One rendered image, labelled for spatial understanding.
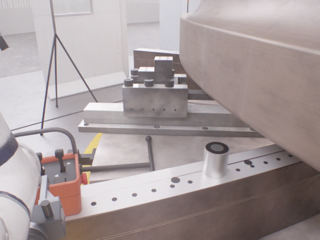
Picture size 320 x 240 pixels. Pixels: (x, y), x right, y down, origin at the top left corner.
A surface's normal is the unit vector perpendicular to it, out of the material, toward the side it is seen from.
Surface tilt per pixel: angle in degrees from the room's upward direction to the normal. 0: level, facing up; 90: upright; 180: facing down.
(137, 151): 0
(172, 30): 90
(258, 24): 38
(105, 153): 0
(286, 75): 90
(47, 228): 90
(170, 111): 90
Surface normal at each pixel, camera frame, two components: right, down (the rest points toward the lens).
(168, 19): -0.79, 0.27
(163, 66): -0.06, 0.44
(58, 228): 0.33, 0.41
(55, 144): 0.00, -0.90
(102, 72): 0.61, 0.35
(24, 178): 0.91, -0.39
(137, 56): -0.43, 0.40
